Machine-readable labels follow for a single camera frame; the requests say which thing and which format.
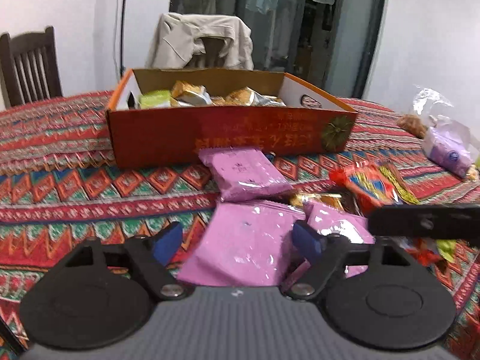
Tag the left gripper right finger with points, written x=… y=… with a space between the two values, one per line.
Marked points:
x=326 y=256

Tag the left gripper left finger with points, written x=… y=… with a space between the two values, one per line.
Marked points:
x=148 y=258

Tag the pink snack packet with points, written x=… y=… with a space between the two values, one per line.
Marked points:
x=243 y=174
x=327 y=220
x=245 y=244

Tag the red snack packet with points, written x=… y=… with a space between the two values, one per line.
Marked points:
x=374 y=184

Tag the green snack package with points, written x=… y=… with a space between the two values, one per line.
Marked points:
x=155 y=99

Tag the silver orange snack packet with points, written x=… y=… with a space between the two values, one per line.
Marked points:
x=187 y=95

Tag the purple tissue pack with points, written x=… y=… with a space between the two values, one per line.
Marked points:
x=446 y=143

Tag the clear plastic bag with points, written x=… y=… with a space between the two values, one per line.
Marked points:
x=428 y=107

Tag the orange cardboard box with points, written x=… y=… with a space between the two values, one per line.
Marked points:
x=309 y=121

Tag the floor lamp on stand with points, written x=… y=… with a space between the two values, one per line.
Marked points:
x=119 y=52

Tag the chair with beige jacket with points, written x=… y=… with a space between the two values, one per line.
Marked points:
x=211 y=58

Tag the dark wooden chair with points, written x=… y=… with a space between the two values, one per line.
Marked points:
x=29 y=67

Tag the beige jacket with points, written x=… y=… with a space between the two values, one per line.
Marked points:
x=182 y=40

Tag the black framed glass door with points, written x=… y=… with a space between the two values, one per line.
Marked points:
x=329 y=43

